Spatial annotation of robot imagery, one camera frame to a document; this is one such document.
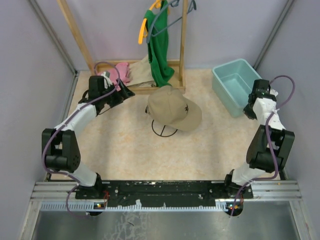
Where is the black wire hat stand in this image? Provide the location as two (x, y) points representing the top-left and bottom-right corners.
(150, 119), (178, 138)

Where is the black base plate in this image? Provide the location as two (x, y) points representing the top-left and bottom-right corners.
(75, 180), (241, 208)

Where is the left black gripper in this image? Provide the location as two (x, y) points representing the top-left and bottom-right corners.
(101, 78), (135, 108)

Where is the aluminium rail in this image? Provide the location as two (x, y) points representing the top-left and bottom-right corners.
(30, 180), (302, 216)

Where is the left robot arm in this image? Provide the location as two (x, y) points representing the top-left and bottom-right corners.
(41, 75), (135, 199)

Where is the wooden clothes rack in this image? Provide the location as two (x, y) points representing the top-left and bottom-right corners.
(57, 0), (189, 95)

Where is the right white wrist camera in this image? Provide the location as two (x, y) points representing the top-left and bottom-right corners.
(269, 86), (279, 97)

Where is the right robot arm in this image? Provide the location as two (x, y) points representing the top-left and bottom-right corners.
(223, 79), (295, 198)

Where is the pink folded cloth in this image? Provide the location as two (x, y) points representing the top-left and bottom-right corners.
(106, 62), (131, 85)

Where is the khaki cap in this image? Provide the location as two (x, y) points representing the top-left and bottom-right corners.
(145, 85), (202, 132)

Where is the beige folded cloth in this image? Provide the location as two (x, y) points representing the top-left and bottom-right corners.
(126, 55), (156, 87)

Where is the green tank top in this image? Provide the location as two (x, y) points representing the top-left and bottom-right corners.
(144, 0), (175, 88)

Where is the grey-blue clothes hanger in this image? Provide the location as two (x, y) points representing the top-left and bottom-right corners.
(144, 0), (184, 44)

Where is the light blue plastic bin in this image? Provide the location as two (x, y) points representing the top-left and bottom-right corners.
(212, 58), (261, 118)

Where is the yellow clothes hanger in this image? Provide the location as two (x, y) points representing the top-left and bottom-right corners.
(138, 0), (163, 45)

